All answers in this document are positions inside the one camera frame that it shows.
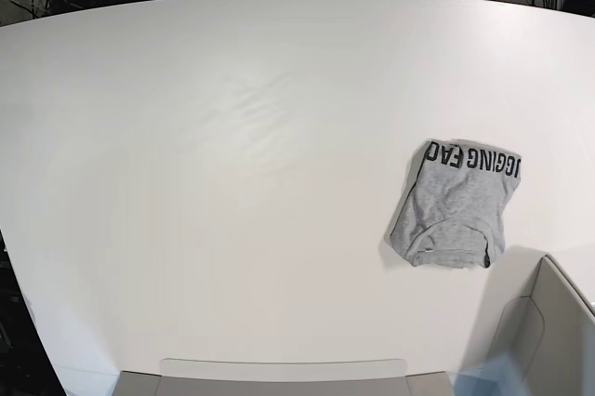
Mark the grey chair at right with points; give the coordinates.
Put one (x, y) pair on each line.
(544, 343)

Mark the grey T-shirt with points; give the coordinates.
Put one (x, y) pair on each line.
(452, 216)

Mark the grey chair at front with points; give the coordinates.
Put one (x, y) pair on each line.
(190, 377)

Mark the grey chair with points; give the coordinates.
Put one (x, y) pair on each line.
(544, 343)
(190, 377)

